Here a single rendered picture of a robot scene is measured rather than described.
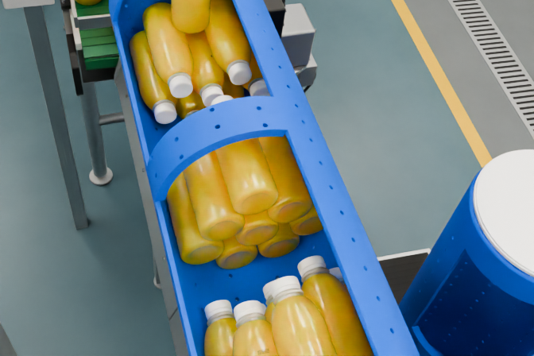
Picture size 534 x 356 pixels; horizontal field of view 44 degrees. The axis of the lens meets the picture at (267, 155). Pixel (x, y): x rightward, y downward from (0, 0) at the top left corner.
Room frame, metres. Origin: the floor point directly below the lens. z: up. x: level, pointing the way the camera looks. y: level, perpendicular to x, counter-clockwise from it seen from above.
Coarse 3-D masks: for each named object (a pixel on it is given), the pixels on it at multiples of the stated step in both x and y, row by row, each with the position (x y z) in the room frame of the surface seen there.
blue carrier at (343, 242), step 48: (144, 0) 0.98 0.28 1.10; (240, 0) 0.88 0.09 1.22; (288, 96) 0.69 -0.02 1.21; (144, 144) 0.63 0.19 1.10; (192, 144) 0.57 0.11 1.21; (336, 192) 0.53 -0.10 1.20; (336, 240) 0.44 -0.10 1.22; (192, 288) 0.45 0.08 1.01; (240, 288) 0.49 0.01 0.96; (384, 288) 0.41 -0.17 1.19; (192, 336) 0.34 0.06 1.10; (384, 336) 0.33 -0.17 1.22
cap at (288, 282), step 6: (288, 276) 0.41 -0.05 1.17; (276, 282) 0.40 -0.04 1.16; (282, 282) 0.40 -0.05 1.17; (288, 282) 0.40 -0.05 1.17; (294, 282) 0.41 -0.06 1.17; (270, 288) 0.40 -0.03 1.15; (276, 288) 0.39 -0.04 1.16; (282, 288) 0.39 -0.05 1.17; (288, 288) 0.39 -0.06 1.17; (276, 294) 0.39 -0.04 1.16
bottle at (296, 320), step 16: (288, 304) 0.37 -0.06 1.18; (304, 304) 0.37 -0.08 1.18; (272, 320) 0.35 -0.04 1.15; (288, 320) 0.35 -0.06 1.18; (304, 320) 0.35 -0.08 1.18; (320, 320) 0.36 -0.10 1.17; (288, 336) 0.33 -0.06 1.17; (304, 336) 0.33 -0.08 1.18; (320, 336) 0.33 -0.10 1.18; (288, 352) 0.31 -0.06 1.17; (304, 352) 0.31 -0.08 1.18; (320, 352) 0.31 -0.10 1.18
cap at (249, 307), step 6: (252, 300) 0.40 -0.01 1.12; (240, 306) 0.39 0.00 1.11; (246, 306) 0.39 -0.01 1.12; (252, 306) 0.39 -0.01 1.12; (258, 306) 0.39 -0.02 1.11; (234, 312) 0.38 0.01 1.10; (240, 312) 0.38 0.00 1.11; (246, 312) 0.38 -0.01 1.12; (252, 312) 0.38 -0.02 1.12; (258, 312) 0.38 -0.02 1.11
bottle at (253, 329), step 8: (240, 320) 0.37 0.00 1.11; (248, 320) 0.37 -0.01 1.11; (256, 320) 0.37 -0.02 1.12; (264, 320) 0.37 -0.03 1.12; (240, 328) 0.35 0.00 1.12; (248, 328) 0.35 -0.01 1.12; (256, 328) 0.35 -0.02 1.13; (264, 328) 0.35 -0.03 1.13; (240, 336) 0.34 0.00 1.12; (248, 336) 0.34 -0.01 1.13; (256, 336) 0.34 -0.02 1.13; (264, 336) 0.34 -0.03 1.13; (272, 336) 0.34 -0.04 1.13; (240, 344) 0.33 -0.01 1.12; (248, 344) 0.33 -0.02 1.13; (256, 344) 0.33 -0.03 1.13; (264, 344) 0.33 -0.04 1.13; (272, 344) 0.33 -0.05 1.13; (240, 352) 0.32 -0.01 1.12; (248, 352) 0.32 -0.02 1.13; (256, 352) 0.32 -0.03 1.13; (264, 352) 0.32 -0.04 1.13; (272, 352) 0.32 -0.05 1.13
